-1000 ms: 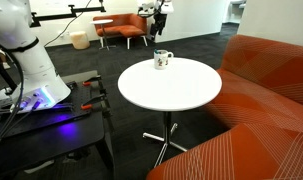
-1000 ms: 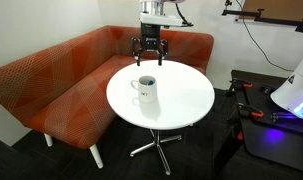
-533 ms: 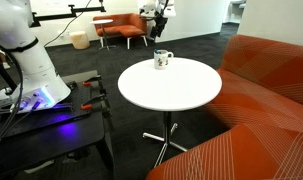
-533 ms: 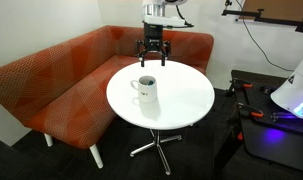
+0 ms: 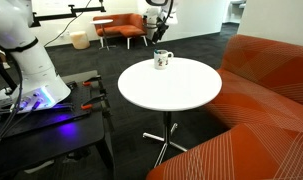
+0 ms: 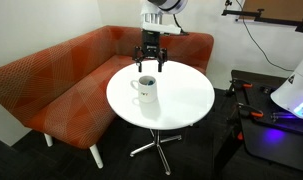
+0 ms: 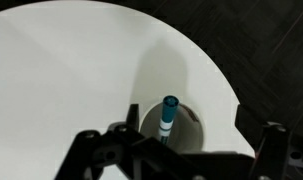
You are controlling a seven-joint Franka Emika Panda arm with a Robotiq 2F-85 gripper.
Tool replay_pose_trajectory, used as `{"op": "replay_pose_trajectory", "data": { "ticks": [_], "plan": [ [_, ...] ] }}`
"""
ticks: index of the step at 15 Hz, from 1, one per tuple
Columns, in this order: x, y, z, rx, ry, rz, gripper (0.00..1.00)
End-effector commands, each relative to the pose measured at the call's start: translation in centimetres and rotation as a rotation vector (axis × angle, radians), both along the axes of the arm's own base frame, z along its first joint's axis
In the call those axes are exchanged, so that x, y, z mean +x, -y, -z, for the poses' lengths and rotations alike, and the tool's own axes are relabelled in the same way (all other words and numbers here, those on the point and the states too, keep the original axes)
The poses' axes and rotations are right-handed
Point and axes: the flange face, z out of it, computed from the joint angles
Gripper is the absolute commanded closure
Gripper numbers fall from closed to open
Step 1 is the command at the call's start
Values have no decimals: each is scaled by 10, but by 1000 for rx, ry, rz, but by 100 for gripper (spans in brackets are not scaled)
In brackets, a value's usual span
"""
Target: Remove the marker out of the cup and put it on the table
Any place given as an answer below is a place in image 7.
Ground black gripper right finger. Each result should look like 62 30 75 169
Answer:
234 104 303 180

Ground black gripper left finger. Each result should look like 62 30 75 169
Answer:
54 103 193 180

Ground teal marker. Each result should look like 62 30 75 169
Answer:
156 95 181 146

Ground white ceramic mug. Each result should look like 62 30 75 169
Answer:
138 101 206 155

